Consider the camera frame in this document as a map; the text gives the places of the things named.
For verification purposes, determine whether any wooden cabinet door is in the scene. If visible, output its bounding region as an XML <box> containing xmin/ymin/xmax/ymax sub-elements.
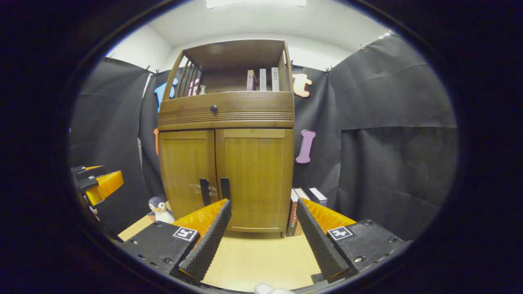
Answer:
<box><xmin>159</xmin><ymin>131</ymin><xmax>219</xmax><ymax>220</ymax></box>
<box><xmin>215</xmin><ymin>129</ymin><xmax>295</xmax><ymax>233</ymax></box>

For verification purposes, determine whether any black backdrop cloth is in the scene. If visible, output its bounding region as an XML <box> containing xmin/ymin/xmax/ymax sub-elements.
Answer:
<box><xmin>69</xmin><ymin>33</ymin><xmax>458</xmax><ymax>241</ymax></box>

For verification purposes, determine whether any dark red book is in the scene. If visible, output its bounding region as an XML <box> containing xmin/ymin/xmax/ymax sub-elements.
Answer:
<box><xmin>286</xmin><ymin>189</ymin><xmax>299</xmax><ymax>237</ymax></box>

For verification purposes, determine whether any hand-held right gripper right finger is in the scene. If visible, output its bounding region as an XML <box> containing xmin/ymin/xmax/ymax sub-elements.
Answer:
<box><xmin>295</xmin><ymin>197</ymin><xmax>413</xmax><ymax>283</ymax></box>

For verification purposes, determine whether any penguin plush toy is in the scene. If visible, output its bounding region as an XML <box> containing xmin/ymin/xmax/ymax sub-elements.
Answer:
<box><xmin>147</xmin><ymin>196</ymin><xmax>176</xmax><ymax>224</ymax></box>

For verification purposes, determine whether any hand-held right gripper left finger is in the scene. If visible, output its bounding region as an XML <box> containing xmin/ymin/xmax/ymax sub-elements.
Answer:
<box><xmin>118</xmin><ymin>199</ymin><xmax>232</xmax><ymax>285</ymax></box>

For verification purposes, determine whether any wooden drawer with black knob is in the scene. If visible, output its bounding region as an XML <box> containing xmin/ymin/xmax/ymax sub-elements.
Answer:
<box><xmin>158</xmin><ymin>91</ymin><xmax>295</xmax><ymax>131</ymax></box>

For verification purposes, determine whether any long ceiling light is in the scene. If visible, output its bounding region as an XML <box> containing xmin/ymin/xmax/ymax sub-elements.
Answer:
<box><xmin>206</xmin><ymin>0</ymin><xmax>307</xmax><ymax>9</ymax></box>

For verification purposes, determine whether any wooden double-door shoe cabinet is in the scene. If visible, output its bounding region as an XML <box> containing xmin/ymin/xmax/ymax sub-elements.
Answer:
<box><xmin>157</xmin><ymin>39</ymin><xmax>295</xmax><ymax>238</ymax></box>

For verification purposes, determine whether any navy book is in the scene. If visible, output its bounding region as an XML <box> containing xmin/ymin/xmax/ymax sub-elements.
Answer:
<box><xmin>306</xmin><ymin>187</ymin><xmax>328</xmax><ymax>207</ymax></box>

